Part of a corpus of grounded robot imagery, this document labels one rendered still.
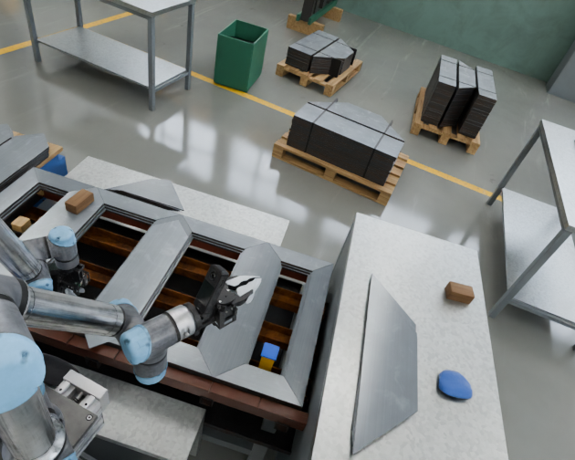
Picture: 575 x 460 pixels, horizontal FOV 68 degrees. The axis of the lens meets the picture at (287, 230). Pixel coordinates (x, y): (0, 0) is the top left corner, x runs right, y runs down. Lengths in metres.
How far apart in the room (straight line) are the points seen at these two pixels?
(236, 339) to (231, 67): 3.93
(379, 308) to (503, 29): 7.91
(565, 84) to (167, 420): 8.18
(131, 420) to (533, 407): 2.47
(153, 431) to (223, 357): 0.34
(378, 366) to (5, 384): 1.10
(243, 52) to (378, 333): 4.01
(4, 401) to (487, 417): 1.38
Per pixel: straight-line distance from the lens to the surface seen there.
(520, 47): 9.28
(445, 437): 1.55
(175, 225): 2.09
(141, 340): 0.97
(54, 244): 1.57
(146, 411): 1.77
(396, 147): 4.04
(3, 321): 0.79
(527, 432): 3.19
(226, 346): 1.70
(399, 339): 1.63
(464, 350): 1.77
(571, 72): 8.81
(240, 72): 5.20
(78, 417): 1.39
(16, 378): 0.78
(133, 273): 1.90
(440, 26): 9.24
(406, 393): 1.53
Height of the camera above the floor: 2.30
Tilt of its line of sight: 42 degrees down
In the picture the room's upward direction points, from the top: 16 degrees clockwise
